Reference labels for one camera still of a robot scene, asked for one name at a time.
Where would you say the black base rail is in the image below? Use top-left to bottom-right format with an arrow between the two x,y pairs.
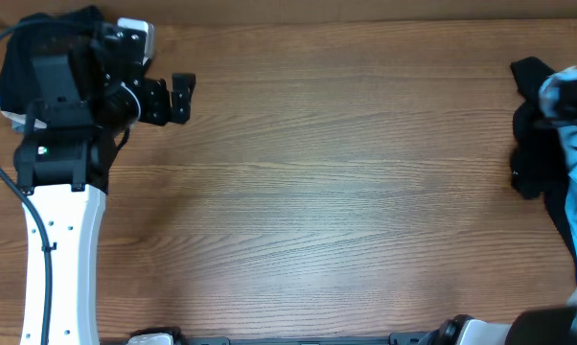
125,326 -> 443,345

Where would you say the black crumpled garment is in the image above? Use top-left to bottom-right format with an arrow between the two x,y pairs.
510,57 -> 577,264

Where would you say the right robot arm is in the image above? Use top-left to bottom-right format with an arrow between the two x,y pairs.
421,67 -> 577,345

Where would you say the light blue t-shirt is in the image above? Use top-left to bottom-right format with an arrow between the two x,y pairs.
537,65 -> 577,285

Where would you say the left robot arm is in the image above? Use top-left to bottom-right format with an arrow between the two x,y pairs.
14,18 -> 196,344

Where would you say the black folded garment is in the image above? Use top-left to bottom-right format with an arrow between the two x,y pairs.
0,6 -> 126,195

